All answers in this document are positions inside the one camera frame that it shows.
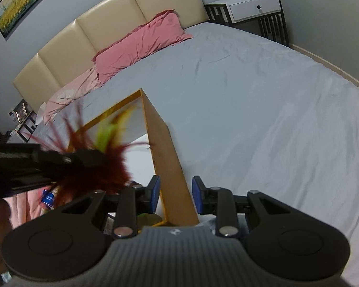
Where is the blue card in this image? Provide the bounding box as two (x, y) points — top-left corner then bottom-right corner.
(41, 190), (59, 210)

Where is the black frame nightstand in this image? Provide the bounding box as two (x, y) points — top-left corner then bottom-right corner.
(4, 110), (38, 142)

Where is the beige padded headboard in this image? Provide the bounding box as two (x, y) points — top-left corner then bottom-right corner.
(12, 0), (208, 112)

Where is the light pink pillow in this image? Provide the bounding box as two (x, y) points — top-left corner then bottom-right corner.
(43, 67), (104, 124)

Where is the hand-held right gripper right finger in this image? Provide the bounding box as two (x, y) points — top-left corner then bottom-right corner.
(192, 176), (300, 239)

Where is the red green feather toy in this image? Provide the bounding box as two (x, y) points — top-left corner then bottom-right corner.
(25, 100), (156, 211)

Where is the white drawer nightstand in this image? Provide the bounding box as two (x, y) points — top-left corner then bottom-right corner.
(204, 0), (290, 48)

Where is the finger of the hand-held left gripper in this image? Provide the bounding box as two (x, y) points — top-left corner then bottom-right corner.
(37, 149), (106, 172)

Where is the dark pink pillow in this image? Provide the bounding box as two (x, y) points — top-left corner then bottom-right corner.
(92, 10), (194, 85)

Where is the photo frame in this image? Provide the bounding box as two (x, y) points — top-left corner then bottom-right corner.
(13, 102), (29, 120)

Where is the orange cardboard box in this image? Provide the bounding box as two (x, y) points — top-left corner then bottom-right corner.
(66, 88), (202, 228)

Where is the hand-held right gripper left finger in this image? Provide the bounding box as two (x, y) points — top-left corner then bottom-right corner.
(60, 175), (161, 239)

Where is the yellow landscape wall painting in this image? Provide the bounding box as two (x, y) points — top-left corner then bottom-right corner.
(0, 0), (68, 41)

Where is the bed with grey sheet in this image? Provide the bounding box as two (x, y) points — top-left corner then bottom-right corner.
(33, 21), (359, 284)

